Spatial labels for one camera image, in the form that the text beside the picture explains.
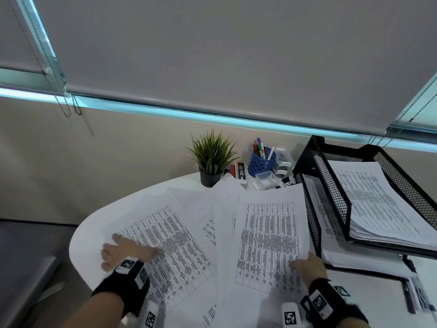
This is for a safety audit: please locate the person's right hand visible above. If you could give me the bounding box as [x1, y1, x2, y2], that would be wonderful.
[288, 251, 328, 291]

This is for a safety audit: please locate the person's left hand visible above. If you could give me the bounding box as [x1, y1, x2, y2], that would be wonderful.
[101, 233, 159, 272]

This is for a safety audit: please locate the pile of papers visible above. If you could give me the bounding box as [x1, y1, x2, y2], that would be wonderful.
[109, 174, 308, 328]

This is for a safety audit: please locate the printed paper bundle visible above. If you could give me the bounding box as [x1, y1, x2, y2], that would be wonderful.
[350, 223, 437, 253]
[350, 221, 437, 251]
[213, 182, 311, 328]
[302, 175, 416, 279]
[322, 256, 416, 279]
[327, 160, 437, 251]

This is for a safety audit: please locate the black mesh paper tray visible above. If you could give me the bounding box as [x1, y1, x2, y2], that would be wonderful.
[293, 134, 437, 282]

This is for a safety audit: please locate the person's left forearm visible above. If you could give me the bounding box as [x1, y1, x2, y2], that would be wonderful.
[60, 292, 125, 328]

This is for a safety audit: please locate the black left wristband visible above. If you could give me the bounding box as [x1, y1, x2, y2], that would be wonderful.
[91, 257, 151, 318]

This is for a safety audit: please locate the black wristband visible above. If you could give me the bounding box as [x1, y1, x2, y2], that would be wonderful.
[91, 257, 151, 318]
[300, 278, 369, 328]

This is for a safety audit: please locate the black right wristband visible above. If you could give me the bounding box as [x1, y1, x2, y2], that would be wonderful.
[300, 278, 369, 328]

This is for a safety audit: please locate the white table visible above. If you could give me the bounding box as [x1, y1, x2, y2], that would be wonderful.
[68, 173, 437, 328]

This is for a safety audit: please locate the clear plastic lidded box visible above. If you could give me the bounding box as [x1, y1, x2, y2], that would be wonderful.
[252, 171, 280, 192]

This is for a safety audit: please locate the dark blue pen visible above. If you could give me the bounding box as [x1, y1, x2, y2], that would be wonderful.
[402, 280, 417, 315]

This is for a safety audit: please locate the potted green plant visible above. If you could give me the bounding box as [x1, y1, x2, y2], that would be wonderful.
[186, 129, 239, 188]

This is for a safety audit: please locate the grey low cabinet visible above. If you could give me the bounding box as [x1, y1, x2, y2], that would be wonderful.
[0, 221, 62, 328]

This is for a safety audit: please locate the black marker pen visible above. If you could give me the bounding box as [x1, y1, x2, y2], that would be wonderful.
[409, 276, 434, 313]

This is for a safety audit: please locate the white tape dispenser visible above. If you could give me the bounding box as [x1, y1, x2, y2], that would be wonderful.
[273, 148, 294, 176]

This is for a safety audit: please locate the blue pen holder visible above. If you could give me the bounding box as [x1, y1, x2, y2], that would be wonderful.
[247, 146, 277, 178]

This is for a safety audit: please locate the white box with dark label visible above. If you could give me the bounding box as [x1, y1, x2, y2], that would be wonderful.
[234, 163, 248, 184]

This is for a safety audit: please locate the glass window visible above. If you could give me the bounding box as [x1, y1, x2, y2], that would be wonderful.
[0, 0, 437, 154]

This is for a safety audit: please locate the wide grey roller blind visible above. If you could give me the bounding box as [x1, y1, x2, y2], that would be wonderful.
[32, 0, 437, 135]

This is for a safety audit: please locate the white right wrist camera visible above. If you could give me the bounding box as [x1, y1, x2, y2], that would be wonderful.
[281, 302, 301, 328]

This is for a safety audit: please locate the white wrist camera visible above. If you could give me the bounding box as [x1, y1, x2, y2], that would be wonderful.
[281, 302, 301, 328]
[122, 300, 159, 328]

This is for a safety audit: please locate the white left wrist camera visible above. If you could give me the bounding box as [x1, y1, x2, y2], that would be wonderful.
[122, 300, 159, 328]

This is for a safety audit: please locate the metal bead chain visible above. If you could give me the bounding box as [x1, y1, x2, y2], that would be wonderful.
[368, 93, 437, 147]
[5, 0, 82, 118]

